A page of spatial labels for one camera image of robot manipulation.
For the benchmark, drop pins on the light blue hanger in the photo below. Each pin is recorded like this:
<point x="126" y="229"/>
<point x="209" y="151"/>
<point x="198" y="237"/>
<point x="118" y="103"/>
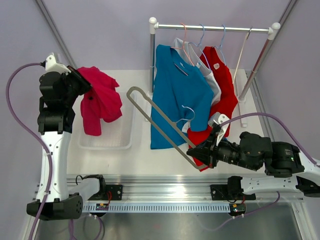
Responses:
<point x="201" y="40"/>
<point x="220" y="46"/>

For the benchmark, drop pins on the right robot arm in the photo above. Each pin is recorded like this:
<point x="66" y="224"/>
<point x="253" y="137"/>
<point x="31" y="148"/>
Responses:
<point x="285" y="166"/>

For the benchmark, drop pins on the white t shirt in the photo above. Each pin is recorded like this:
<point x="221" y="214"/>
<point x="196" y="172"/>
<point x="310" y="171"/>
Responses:
<point x="201" y="65"/>

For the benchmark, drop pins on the aluminium mounting rail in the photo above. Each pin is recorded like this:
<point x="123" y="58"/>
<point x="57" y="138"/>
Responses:
<point x="197" y="188"/>

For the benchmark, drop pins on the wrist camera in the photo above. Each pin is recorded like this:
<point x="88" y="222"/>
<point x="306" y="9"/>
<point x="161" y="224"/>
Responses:
<point x="52" y="64"/>
<point x="216" y="121"/>

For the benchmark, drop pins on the light blue hanger right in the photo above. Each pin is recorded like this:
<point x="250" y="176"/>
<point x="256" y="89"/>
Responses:
<point x="220" y="46"/>

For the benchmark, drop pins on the metal clothes rack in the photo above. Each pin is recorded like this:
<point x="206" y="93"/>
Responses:
<point x="241" y="89"/>

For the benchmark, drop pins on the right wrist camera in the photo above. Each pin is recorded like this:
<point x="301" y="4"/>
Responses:
<point x="216" y="121"/>

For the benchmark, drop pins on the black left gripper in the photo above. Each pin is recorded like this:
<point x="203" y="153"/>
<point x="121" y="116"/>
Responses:
<point x="85" y="84"/>

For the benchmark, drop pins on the magenta t shirt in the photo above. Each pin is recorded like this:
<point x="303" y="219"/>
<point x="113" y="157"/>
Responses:
<point x="101" y="103"/>

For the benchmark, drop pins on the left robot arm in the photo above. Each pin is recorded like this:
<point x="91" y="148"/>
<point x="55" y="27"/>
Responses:
<point x="59" y="91"/>

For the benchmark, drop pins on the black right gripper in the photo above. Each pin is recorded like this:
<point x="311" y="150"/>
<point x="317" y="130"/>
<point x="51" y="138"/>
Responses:
<point x="205" y="153"/>

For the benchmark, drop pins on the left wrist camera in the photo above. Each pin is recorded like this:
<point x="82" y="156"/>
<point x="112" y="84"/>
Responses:
<point x="52" y="64"/>

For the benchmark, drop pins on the cream white hanger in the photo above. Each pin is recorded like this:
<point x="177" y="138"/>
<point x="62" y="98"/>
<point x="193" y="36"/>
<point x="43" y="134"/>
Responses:
<point x="240" y="54"/>

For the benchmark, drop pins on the light blue hanger middle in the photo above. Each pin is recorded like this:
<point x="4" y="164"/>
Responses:
<point x="201" y="40"/>

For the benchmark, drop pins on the white slotted cable duct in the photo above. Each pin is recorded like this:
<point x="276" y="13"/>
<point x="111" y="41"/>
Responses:
<point x="174" y="207"/>

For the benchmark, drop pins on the blue t shirt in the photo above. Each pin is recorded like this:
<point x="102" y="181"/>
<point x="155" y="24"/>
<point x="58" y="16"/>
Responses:
<point x="181" y="91"/>

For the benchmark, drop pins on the red t shirt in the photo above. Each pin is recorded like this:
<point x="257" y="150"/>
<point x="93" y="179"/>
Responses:
<point x="228" y="99"/>

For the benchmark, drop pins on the pink hanger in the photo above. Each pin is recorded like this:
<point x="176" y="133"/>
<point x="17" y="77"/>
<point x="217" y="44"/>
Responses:
<point x="183" y="45"/>

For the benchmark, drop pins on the clear plastic basket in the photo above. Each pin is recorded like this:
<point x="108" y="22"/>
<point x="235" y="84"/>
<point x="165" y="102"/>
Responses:
<point x="115" y="135"/>

